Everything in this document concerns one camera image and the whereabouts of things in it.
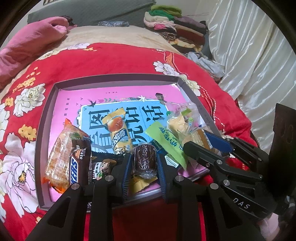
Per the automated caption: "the pink children's book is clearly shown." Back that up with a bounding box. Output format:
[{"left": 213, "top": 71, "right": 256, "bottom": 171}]
[{"left": 47, "top": 83, "right": 209, "bottom": 202}]

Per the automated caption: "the grey headboard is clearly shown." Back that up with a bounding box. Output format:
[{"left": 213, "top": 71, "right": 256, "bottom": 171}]
[{"left": 27, "top": 0, "right": 156, "bottom": 27}]

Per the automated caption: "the yellow-wrapped snack bar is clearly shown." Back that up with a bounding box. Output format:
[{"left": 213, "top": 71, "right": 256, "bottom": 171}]
[{"left": 102, "top": 108, "right": 133, "bottom": 154}]

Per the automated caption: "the green-wrapped snack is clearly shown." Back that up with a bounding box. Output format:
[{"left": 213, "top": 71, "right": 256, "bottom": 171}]
[{"left": 145, "top": 121, "right": 187, "bottom": 170}]

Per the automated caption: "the light blue crumpled cloth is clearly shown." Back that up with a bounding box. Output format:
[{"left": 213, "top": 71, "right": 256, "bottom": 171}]
[{"left": 186, "top": 52, "right": 225, "bottom": 79}]

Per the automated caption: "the stack of folded clothes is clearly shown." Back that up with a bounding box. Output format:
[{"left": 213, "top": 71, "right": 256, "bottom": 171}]
[{"left": 144, "top": 4, "right": 208, "bottom": 54}]

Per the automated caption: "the pink quilt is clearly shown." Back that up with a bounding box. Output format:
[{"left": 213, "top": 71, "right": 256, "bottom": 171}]
[{"left": 1, "top": 16, "right": 69, "bottom": 89}]

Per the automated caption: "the clear bag of floss snack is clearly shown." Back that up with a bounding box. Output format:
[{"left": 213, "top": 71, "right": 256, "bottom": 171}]
[{"left": 182, "top": 126, "right": 221, "bottom": 155}]

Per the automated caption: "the yellow wrapper piece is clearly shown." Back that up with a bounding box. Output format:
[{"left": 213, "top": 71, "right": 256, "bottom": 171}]
[{"left": 128, "top": 175, "right": 158, "bottom": 195}]

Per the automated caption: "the grey shallow box tray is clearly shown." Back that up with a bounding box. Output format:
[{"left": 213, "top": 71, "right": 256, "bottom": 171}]
[{"left": 35, "top": 74, "right": 219, "bottom": 210}]

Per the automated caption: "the black cartoon snack packet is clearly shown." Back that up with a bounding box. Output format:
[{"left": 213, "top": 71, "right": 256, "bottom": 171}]
[{"left": 90, "top": 152, "right": 124, "bottom": 183}]

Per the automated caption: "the clear bag yellow cake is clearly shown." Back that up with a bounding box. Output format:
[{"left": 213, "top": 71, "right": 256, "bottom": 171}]
[{"left": 166, "top": 101, "right": 201, "bottom": 138}]

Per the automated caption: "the brown Snickers bar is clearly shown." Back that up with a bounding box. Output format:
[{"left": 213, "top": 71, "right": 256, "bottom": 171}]
[{"left": 69, "top": 137, "right": 91, "bottom": 186}]

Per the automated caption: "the dark patterned pillow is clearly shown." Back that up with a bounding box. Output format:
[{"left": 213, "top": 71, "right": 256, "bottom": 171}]
[{"left": 97, "top": 21, "right": 130, "bottom": 27}]

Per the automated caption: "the orange-wrapped cracker pack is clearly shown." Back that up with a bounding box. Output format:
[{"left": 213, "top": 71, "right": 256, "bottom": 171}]
[{"left": 42, "top": 119, "right": 90, "bottom": 193}]

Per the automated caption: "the white satin curtain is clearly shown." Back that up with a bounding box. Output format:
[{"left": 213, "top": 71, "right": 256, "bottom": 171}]
[{"left": 207, "top": 0, "right": 295, "bottom": 152}]

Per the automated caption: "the dark chocolate roll candy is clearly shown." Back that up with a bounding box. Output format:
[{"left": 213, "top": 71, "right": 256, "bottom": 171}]
[{"left": 132, "top": 143, "right": 157, "bottom": 179}]

